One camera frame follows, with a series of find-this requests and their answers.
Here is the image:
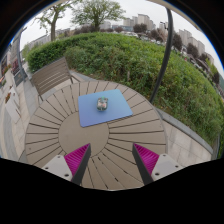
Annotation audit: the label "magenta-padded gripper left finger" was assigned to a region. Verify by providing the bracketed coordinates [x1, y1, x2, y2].
[42, 143, 92, 186]

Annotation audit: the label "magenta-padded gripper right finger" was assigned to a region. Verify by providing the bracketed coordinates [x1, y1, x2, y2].
[131, 143, 184, 186]

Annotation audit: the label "transparent green computer mouse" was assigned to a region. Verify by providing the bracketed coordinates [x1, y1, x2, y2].
[96, 96, 109, 112]

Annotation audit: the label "blue square mouse pad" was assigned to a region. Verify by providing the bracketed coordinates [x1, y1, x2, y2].
[77, 88, 134, 128]

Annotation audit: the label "white planter box with flowers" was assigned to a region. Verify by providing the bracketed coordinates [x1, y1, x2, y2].
[3, 86, 21, 124]

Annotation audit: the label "grey slatted outdoor chair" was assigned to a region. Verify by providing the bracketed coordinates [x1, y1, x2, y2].
[30, 56, 83, 101]

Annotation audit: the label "green hedge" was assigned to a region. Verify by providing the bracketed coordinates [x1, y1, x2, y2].
[26, 32, 224, 144]

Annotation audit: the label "dark curved umbrella pole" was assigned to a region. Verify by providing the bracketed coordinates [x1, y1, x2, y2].
[148, 7, 174, 104]

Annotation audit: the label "tall grey sign board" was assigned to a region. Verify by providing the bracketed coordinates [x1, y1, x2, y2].
[9, 28, 28, 88]

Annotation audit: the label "distant apartment buildings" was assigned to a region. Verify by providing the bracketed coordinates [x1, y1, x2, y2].
[99, 13, 214, 66]

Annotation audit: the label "tall thin-crowned tree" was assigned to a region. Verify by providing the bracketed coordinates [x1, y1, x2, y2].
[33, 0, 73, 43]

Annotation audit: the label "round-crowned green tree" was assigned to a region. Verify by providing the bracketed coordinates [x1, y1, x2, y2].
[71, 0, 126, 33]

